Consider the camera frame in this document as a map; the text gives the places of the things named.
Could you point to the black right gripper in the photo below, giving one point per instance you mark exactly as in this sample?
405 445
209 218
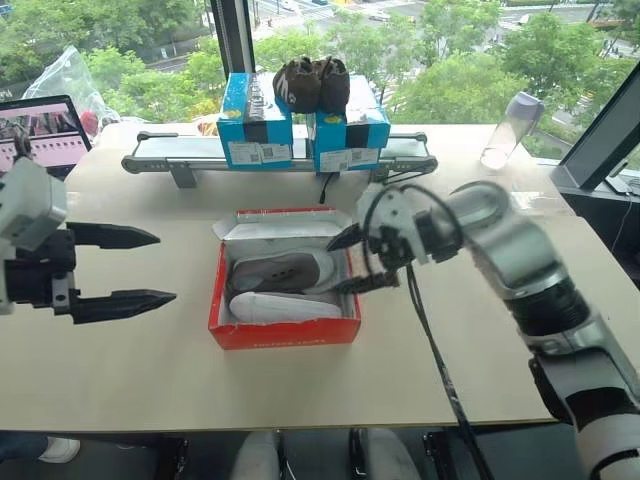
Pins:
390 252

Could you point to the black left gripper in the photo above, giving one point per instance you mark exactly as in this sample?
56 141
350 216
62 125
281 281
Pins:
37 282

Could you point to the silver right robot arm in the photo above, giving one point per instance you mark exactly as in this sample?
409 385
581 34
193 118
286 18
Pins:
520 240

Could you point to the red cardboard shoebox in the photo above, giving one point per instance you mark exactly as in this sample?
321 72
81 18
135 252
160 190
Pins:
285 336

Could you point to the grey sneaker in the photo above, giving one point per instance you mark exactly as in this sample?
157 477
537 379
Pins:
280 272

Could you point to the white sneaker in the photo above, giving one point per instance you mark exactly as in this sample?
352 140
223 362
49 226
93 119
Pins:
285 305

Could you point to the blue cardboard box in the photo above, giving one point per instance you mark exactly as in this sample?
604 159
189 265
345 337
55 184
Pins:
255 145
370 137

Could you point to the grey conveyor belt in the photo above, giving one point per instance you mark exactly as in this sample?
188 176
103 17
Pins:
165 150

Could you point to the brown fuzzy shoe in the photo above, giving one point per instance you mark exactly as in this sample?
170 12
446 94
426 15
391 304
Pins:
334 85
296 85

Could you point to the white shoe of bystander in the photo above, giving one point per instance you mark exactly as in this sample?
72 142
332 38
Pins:
60 450

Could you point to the clear plastic bag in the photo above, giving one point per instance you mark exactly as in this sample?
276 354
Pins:
65 80

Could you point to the clear plastic water bottle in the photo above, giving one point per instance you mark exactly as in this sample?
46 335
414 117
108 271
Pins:
510 132

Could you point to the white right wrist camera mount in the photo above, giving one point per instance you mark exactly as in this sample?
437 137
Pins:
395 206

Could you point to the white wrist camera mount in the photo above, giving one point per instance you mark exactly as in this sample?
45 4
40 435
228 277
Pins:
395 206
30 200

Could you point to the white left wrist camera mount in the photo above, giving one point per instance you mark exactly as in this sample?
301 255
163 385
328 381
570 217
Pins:
30 200

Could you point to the dark window frame pillar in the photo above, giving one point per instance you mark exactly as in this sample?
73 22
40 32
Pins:
235 40
600 140

